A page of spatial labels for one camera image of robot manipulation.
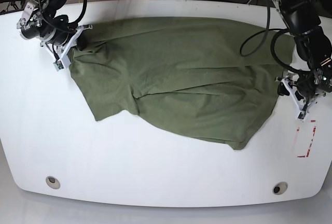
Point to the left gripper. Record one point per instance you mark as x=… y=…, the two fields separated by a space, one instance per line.
x=308 y=86

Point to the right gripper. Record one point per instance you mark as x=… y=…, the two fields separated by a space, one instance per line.
x=60 y=35

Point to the green T-shirt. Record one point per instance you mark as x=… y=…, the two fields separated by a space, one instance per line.
x=182 y=75

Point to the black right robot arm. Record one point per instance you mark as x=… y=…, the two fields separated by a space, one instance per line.
x=39 y=20

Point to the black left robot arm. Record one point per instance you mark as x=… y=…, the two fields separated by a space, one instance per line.
x=313 y=46

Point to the red tape rectangle marking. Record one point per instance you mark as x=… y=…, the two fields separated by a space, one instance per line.
x=304 y=138

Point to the right grey table grommet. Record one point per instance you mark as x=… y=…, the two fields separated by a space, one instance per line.
x=280 y=188

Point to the grey table grommet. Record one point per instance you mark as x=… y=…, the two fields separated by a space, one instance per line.
x=52 y=182
x=280 y=188

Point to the left grey table grommet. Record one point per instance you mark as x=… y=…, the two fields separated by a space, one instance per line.
x=52 y=182

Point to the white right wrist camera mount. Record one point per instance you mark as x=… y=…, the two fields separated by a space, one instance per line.
x=60 y=52

